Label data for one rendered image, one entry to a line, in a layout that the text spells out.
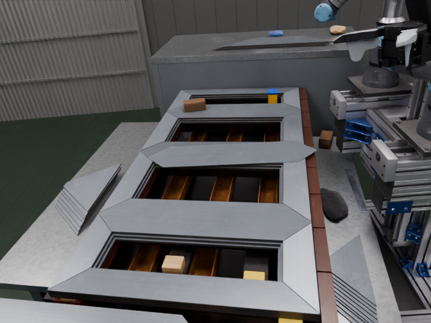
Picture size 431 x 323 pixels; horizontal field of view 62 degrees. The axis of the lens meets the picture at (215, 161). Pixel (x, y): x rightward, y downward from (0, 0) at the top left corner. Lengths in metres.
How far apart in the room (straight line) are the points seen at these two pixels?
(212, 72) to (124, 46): 2.07
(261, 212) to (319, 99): 1.26
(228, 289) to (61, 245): 0.68
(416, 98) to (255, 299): 1.05
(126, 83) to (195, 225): 3.30
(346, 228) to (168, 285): 0.72
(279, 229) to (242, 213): 0.14
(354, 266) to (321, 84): 1.33
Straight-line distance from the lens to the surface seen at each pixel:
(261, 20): 4.16
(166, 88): 2.41
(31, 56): 4.59
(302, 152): 1.55
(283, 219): 1.20
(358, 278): 1.23
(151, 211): 1.29
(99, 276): 1.13
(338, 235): 1.41
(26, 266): 1.42
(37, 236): 1.53
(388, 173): 1.30
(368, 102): 1.73
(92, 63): 4.37
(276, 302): 0.98
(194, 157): 1.55
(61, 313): 1.08
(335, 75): 2.30
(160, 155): 1.61
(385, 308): 1.23
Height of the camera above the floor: 1.63
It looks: 31 degrees down
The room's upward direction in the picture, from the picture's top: 6 degrees counter-clockwise
